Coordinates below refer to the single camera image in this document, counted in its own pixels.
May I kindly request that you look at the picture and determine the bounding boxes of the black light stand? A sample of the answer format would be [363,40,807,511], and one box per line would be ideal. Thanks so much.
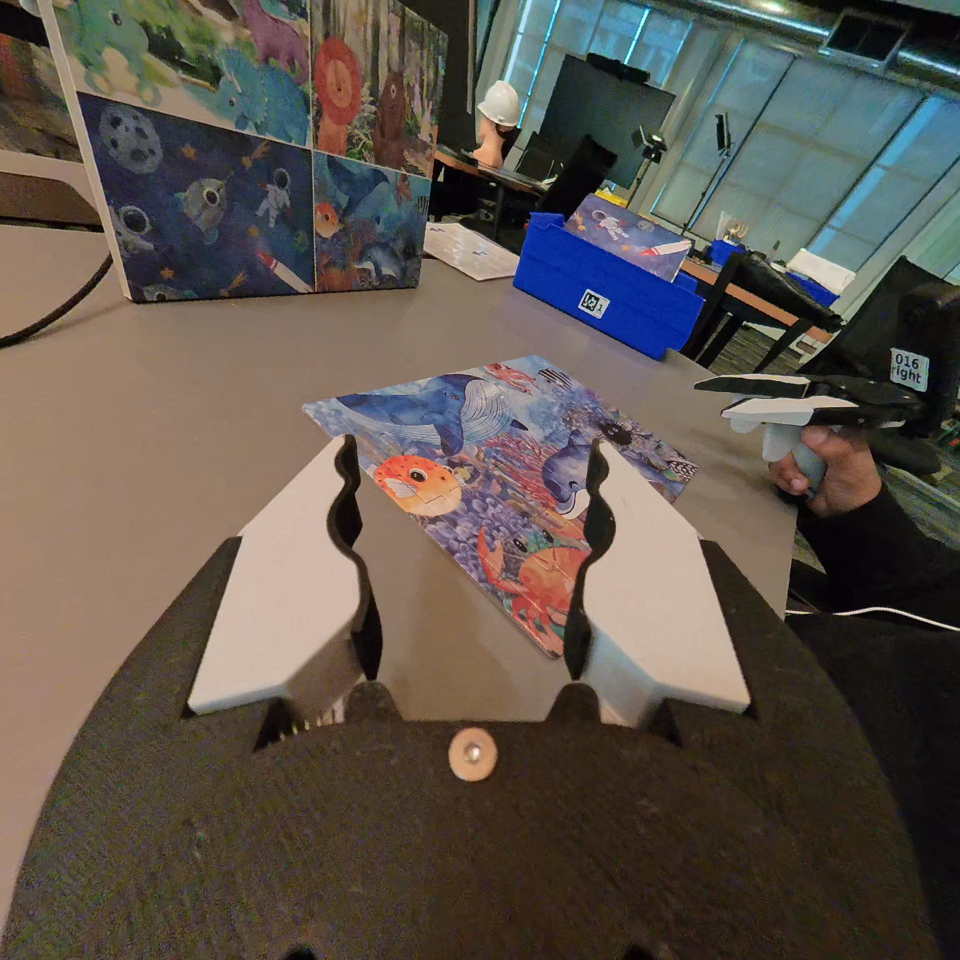
[626,127,670,211]

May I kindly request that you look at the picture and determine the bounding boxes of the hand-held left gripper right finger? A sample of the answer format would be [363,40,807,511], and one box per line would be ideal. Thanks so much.
[562,437,753,729]

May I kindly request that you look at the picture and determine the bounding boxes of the black office chair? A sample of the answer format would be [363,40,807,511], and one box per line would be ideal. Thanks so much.
[534,135,620,220]

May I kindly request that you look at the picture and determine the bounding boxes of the blue plastic bin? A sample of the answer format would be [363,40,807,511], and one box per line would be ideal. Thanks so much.
[512,211,708,363]

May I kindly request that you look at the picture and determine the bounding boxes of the person's right forearm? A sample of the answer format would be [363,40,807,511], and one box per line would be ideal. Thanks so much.
[795,480,960,633]

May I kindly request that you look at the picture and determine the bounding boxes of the black monitor screen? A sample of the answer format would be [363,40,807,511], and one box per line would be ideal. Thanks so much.
[538,54,678,192]

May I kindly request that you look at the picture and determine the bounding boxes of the person's right hand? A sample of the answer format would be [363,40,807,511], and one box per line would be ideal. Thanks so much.
[768,426,884,520]

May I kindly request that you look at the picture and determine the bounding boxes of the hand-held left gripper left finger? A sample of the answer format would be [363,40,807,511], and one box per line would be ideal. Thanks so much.
[186,433,385,723]

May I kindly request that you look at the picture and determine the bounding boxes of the instruction sheet in plastic sleeve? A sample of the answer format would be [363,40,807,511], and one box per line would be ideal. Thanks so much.
[422,221,522,284]

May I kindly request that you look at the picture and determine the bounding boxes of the mannequin head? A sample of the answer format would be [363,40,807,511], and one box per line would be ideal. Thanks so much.
[471,120,515,171]

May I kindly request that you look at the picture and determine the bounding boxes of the assembled sea jigsaw puzzle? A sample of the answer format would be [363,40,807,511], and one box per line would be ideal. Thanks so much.
[302,354,700,661]

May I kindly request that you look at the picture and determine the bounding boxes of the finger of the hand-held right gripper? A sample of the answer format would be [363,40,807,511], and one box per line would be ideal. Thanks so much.
[720,395,861,438]
[693,372,816,400]

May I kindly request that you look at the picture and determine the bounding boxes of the black braided cable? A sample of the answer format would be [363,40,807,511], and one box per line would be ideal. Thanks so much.
[0,251,115,351]

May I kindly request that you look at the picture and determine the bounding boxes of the white hard hat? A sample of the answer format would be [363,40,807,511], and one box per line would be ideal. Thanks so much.
[477,78,522,129]

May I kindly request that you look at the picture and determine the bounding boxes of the white drawstring cord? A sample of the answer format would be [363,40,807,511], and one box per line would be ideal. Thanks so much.
[783,604,960,633]

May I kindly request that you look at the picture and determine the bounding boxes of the space themed puzzle board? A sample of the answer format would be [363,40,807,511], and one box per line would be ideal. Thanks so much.
[562,193,693,286]

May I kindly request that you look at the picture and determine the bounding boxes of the illustrated puzzle box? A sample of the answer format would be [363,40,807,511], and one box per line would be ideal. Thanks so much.
[37,0,451,305]

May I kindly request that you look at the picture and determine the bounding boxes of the wooden top work table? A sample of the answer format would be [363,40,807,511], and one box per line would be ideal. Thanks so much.
[675,255,837,369]

